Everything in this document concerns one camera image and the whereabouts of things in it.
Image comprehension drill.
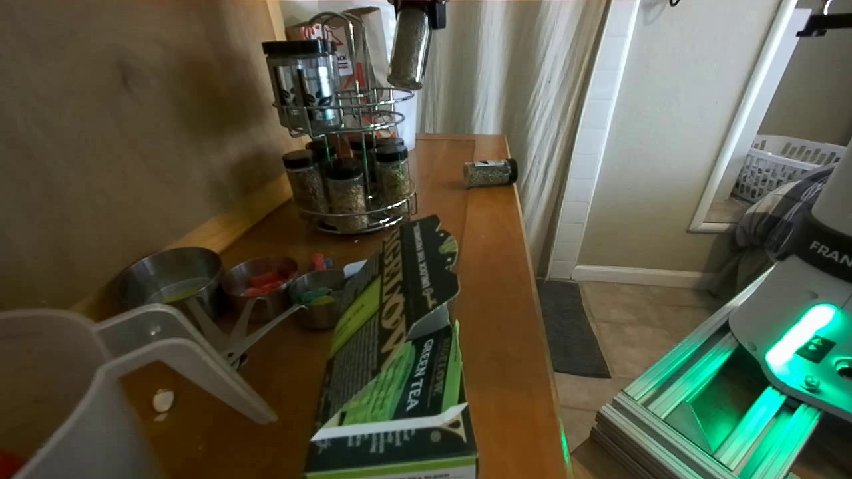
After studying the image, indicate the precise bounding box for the chrome wire spice rack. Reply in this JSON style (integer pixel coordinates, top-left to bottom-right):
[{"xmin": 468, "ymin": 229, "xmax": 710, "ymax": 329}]
[{"xmin": 269, "ymin": 11, "xmax": 421, "ymax": 240}]

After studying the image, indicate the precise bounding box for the white plastic pitcher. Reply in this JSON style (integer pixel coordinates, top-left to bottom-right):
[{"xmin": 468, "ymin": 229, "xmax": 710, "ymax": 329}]
[{"xmin": 0, "ymin": 304, "xmax": 283, "ymax": 479}]

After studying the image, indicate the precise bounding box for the beige curtain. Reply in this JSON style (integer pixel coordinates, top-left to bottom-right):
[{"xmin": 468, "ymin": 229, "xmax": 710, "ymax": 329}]
[{"xmin": 418, "ymin": 0, "xmax": 618, "ymax": 275}]

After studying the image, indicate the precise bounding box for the green tea box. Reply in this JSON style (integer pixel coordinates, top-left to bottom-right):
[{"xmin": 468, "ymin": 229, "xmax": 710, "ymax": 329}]
[{"xmin": 303, "ymin": 212, "xmax": 481, "ymax": 479}]

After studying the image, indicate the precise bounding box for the white laundry basket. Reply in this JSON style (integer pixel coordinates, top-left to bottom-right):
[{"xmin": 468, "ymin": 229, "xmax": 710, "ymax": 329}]
[{"xmin": 727, "ymin": 134, "xmax": 852, "ymax": 209}]

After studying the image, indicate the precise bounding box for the grey plaid cloth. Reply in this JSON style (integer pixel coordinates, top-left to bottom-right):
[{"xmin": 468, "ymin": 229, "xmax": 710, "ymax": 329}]
[{"xmin": 698, "ymin": 164, "xmax": 839, "ymax": 304}]

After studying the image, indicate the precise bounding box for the spice jar with silver lid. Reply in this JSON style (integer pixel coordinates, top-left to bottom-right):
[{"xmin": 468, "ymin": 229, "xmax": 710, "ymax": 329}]
[{"xmin": 385, "ymin": 6, "xmax": 436, "ymax": 92}]

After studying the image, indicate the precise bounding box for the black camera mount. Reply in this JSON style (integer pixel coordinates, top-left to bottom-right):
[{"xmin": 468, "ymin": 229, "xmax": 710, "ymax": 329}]
[{"xmin": 794, "ymin": 0, "xmax": 852, "ymax": 39}]

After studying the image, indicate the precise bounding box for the wooden dresser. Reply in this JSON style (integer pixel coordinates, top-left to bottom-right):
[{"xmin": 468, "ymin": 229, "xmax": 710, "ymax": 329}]
[{"xmin": 76, "ymin": 134, "xmax": 573, "ymax": 479}]

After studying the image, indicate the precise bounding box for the aluminium base frame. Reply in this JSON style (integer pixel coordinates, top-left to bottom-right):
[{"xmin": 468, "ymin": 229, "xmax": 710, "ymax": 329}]
[{"xmin": 591, "ymin": 264, "xmax": 824, "ymax": 479}]

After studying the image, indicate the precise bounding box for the small steel measuring cup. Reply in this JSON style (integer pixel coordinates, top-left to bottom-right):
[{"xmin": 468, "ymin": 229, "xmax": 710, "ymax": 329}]
[{"xmin": 285, "ymin": 264, "xmax": 352, "ymax": 336}]

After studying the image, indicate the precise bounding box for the dark door mat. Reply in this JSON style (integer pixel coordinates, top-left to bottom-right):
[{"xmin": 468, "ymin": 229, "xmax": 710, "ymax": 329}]
[{"xmin": 534, "ymin": 279, "xmax": 614, "ymax": 384}]

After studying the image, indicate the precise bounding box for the large steel measuring cup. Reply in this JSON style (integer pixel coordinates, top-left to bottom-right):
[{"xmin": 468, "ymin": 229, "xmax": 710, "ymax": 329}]
[{"xmin": 120, "ymin": 244, "xmax": 248, "ymax": 366}]

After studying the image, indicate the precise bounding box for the wooden backing board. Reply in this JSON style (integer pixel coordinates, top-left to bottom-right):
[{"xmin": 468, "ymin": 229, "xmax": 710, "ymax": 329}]
[{"xmin": 0, "ymin": 0, "xmax": 299, "ymax": 313}]

